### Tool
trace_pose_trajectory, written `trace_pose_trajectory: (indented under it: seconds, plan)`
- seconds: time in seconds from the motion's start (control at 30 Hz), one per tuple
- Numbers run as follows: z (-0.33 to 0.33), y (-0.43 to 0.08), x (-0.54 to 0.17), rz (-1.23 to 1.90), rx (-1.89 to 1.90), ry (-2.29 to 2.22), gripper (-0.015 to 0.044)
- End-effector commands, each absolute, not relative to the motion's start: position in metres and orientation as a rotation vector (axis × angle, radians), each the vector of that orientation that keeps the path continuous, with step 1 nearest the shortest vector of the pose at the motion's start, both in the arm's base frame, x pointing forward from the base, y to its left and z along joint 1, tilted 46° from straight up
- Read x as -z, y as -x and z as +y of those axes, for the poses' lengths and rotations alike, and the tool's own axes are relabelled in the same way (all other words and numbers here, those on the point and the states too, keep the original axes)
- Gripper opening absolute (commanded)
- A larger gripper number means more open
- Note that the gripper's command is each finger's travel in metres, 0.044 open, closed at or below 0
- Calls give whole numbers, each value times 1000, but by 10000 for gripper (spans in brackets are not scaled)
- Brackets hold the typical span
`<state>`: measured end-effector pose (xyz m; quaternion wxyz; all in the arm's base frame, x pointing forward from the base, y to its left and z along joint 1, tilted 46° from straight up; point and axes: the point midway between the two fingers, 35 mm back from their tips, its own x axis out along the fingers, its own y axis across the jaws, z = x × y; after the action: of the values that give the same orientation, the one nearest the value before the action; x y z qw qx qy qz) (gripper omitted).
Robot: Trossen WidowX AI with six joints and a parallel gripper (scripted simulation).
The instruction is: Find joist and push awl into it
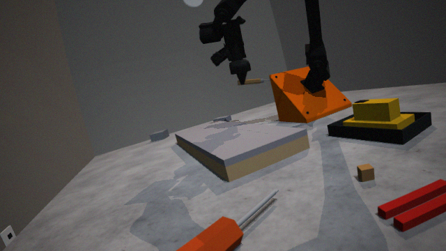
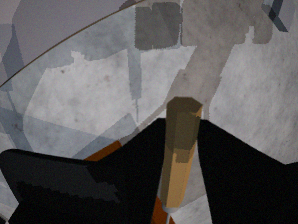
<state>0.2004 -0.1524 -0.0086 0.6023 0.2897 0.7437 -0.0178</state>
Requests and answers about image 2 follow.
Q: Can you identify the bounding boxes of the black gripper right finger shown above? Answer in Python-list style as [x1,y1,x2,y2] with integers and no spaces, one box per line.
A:
[197,119,298,224]

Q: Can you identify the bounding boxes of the grey panel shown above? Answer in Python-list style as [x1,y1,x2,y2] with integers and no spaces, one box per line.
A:
[0,0,144,88]

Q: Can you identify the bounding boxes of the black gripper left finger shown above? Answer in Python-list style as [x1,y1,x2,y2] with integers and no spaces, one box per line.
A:
[0,119,165,224]

